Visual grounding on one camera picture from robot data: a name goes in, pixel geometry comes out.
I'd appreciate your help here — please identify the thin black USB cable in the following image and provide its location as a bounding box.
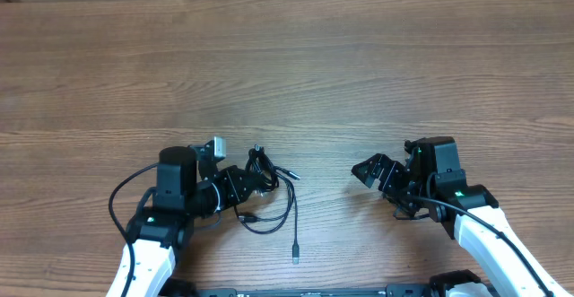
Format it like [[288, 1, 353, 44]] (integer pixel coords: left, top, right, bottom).
[[232, 170, 301, 266]]

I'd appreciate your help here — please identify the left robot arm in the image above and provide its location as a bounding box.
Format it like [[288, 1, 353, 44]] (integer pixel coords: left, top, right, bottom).
[[108, 139, 264, 296]]

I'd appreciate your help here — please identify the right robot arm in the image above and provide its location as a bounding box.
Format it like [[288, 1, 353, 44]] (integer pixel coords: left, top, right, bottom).
[[352, 136, 568, 296]]

